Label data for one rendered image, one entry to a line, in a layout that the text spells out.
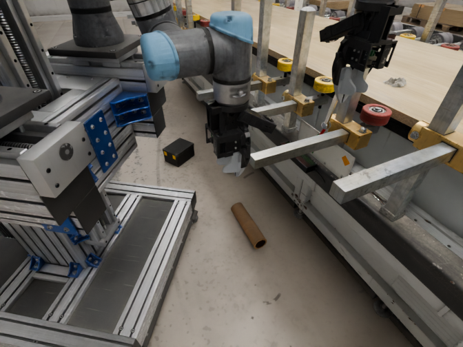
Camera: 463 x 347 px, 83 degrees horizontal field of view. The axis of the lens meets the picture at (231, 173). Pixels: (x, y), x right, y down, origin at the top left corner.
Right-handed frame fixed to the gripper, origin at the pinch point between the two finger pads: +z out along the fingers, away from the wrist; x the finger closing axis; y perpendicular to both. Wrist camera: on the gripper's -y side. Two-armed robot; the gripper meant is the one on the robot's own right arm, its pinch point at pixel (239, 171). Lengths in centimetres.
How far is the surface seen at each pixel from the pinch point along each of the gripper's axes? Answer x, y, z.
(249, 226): -34, -25, 75
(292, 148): 1.0, -15.3, -3.4
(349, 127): 0.1, -35.8, -4.4
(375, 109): 0.0, -44.5, -8.2
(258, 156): 0.4, -5.1, -3.4
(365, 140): 5.0, -37.8, -2.2
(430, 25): -55, -144, -13
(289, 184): -47, -59, 66
